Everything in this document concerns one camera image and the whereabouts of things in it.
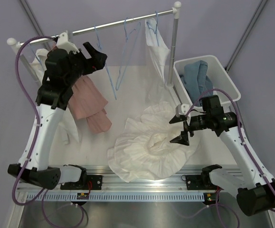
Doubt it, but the blue wire hanger far left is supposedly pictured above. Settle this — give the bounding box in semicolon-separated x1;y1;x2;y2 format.
28;44;44;70

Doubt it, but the blue wire hanger of skirt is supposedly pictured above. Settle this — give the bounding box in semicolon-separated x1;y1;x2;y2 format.
115;18;141;91

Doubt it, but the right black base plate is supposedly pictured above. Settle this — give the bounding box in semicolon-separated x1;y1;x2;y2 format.
184;175;218;190

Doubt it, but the white skirt on right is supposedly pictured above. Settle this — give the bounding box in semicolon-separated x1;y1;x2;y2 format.
144;18;173;100

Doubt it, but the white ruffled dress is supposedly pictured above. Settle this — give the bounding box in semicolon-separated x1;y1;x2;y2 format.
107;102;201;182

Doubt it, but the blue denim skirt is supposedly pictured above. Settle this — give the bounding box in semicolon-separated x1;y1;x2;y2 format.
180;60;213;103

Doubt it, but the white garment far left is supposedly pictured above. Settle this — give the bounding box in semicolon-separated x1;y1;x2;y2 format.
30;48;81;145

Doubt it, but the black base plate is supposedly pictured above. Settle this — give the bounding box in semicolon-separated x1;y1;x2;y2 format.
184;175;218;190
60;174;103;190

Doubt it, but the white plastic basket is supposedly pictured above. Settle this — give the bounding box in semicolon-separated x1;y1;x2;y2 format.
173;55;241;105

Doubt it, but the blue wire hanger right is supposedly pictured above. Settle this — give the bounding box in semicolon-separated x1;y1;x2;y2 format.
145;12;161;47

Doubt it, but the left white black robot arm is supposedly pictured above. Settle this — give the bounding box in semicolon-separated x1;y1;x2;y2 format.
8;42;107;190

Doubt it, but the aluminium mounting rail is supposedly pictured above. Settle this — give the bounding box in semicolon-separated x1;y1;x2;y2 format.
17;165;247;192

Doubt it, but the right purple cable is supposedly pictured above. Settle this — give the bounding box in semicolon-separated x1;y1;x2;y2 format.
184;88;275;226

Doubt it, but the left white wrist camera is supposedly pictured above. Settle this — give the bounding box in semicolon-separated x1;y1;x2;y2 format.
54;30;80;54

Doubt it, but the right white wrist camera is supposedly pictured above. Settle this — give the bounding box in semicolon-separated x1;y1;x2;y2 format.
175;104;191;117

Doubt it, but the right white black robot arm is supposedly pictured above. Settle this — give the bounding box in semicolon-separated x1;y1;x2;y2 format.
169;95;275;216

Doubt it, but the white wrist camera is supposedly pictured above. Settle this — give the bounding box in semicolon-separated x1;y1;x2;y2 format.
175;104;191;117
54;30;80;54

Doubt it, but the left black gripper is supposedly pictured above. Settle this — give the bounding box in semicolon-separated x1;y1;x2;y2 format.
65;42;106;86

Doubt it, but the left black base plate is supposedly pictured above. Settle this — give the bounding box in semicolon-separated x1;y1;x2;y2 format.
60;174;103;190

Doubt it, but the pink dress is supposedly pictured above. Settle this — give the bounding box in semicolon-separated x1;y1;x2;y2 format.
68;76;112;134

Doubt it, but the purple cable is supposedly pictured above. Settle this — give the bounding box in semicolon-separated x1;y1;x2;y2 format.
11;35;88;225
184;88;275;226

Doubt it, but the white slotted cable duct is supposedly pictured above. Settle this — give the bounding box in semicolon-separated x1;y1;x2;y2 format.
27;192;205;202

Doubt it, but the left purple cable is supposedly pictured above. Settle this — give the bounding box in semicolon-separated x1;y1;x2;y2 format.
11;35;88;225

